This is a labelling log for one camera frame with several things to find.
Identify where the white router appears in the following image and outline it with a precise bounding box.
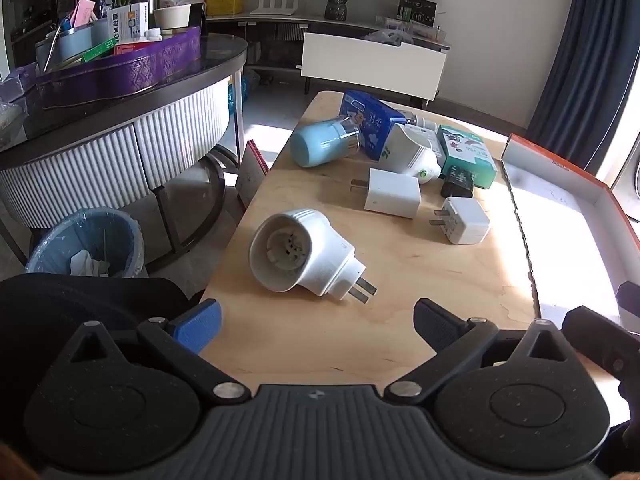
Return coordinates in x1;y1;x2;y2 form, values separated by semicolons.
248;0;301;16

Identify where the television cabinet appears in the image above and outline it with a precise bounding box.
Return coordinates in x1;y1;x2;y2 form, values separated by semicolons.
205;11;451;96

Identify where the blue plastic box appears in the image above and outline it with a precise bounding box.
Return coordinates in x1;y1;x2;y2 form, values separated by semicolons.
339;89;408;162

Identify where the dark blue curtain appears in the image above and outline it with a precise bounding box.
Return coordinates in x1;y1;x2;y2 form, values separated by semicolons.
525;0;640;177

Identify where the small white charger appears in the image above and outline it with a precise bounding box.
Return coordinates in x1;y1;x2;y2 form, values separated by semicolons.
428;196;492;246

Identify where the pink paper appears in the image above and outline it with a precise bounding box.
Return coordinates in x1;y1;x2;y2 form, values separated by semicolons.
70;0;99;27

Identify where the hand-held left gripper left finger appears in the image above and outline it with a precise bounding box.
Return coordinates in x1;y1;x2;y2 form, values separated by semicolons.
37;298;252;406

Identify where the black and green box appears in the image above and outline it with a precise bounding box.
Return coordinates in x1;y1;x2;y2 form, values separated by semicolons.
397;0;438;24

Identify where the green flat box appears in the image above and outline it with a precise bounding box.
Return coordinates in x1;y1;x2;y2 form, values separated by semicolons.
75;37;119;64

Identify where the steel cup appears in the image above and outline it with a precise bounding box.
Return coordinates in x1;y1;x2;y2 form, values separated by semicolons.
132;0;161;27

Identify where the white and blue medicine box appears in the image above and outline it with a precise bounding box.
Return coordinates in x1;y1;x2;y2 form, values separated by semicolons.
107;2;150;44

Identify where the white plug-in heater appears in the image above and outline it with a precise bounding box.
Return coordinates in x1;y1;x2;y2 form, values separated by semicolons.
248;208;379;306

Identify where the black power adapter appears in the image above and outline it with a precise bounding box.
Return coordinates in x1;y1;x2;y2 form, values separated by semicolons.
440;164;476;199

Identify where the white heater with green cap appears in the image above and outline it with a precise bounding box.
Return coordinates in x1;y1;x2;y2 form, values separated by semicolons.
384;122;444;186

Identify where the yellow box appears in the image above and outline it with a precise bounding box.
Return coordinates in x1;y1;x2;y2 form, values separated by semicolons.
205;0;246;17

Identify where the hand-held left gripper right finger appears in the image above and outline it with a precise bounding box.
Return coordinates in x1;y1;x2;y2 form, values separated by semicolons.
382;298;596;406

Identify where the purple patterned box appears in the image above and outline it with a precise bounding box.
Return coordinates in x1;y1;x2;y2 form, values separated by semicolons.
36;26;202;110

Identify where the black stand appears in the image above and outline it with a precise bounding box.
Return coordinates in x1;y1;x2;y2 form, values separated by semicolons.
187;2;209;37

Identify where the white panel chair back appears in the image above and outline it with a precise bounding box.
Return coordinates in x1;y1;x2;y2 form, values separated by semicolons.
301;32;448;106

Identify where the black chair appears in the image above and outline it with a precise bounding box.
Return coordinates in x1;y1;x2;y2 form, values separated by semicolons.
0;272;197;461

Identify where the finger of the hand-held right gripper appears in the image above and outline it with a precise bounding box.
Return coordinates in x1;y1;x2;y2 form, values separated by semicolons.
617;281;640;332
561;305;640;378

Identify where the blue trash bin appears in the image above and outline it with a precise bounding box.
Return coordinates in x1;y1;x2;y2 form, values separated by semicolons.
25;208;146;280

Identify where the grey plastic bag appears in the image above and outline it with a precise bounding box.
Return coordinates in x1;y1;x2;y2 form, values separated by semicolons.
362;29;416;47

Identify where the red spiral notebook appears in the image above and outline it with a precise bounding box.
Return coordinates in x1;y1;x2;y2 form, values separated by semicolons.
234;139;271;210

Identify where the round dark table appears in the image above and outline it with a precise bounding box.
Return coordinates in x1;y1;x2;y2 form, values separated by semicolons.
0;32;250;262

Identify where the orange cardboard box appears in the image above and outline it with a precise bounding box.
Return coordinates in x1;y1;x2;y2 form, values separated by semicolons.
501;133;640;333

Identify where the row of clear plastic boxes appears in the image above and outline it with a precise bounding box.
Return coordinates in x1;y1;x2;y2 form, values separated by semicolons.
375;15;449;44

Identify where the large white charger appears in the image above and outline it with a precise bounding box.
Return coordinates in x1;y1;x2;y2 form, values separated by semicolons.
350;167;422;220

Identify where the blue plastic bag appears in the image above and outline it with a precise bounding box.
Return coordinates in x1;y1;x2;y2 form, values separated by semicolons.
227;74;251;117

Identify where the white paper cup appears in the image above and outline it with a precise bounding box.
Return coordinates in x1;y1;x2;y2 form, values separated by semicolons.
153;4;193;32

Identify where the green cardboard box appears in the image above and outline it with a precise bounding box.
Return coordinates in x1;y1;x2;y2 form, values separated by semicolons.
436;124;499;190

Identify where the clear plastic bottle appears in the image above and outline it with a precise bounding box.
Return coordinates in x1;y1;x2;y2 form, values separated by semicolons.
404;111;439;132

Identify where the light blue cup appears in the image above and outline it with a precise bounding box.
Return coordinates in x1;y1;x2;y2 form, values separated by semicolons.
290;115;364;169

